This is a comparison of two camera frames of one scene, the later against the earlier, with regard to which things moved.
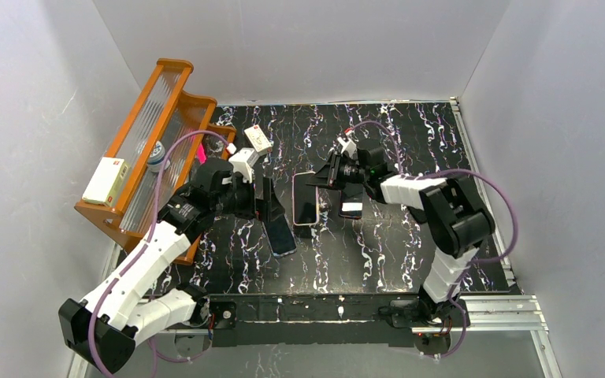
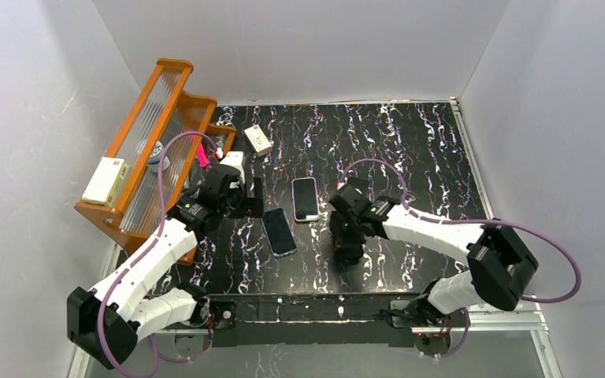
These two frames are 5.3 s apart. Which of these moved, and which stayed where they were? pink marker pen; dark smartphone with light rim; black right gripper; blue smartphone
Moved: black right gripper
Stayed: pink marker pen; dark smartphone with light rim; blue smartphone
